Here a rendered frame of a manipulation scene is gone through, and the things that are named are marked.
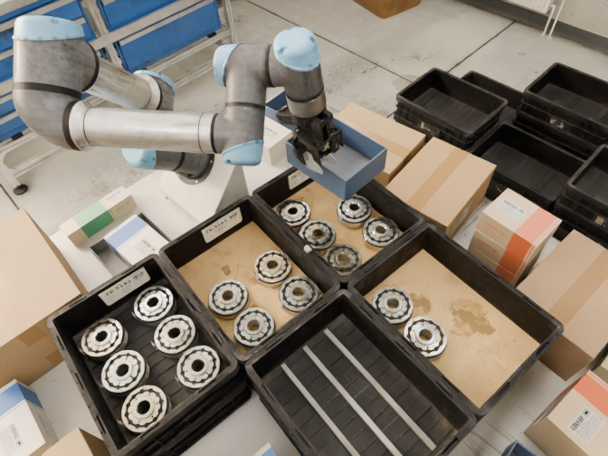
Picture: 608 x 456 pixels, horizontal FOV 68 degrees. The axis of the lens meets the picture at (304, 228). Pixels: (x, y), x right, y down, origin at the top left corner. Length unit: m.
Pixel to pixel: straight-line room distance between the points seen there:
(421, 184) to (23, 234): 1.16
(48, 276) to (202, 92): 2.21
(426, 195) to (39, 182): 2.37
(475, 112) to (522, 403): 1.40
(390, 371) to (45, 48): 0.97
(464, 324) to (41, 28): 1.10
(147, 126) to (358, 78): 2.54
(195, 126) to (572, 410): 0.97
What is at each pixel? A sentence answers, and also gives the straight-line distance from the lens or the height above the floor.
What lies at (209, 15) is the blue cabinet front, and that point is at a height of 0.43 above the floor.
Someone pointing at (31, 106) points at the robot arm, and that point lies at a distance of 0.98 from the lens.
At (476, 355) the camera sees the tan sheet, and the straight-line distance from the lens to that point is 1.18.
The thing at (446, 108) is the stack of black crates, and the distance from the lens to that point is 2.30.
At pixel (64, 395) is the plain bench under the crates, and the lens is 1.42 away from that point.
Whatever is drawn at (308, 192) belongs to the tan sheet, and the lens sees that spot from 1.40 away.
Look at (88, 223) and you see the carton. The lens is 1.63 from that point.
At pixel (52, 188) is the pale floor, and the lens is 3.03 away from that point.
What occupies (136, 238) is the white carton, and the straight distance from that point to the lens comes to 1.47.
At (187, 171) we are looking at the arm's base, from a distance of 1.43.
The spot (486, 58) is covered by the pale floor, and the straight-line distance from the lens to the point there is 3.63.
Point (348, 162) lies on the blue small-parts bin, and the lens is 1.15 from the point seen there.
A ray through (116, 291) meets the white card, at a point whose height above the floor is 0.89.
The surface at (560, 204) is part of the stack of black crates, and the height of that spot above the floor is 0.49.
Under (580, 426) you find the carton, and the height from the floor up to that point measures 0.85.
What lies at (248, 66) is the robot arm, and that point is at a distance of 0.85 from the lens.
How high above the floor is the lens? 1.88
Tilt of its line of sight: 53 degrees down
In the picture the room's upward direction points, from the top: 5 degrees counter-clockwise
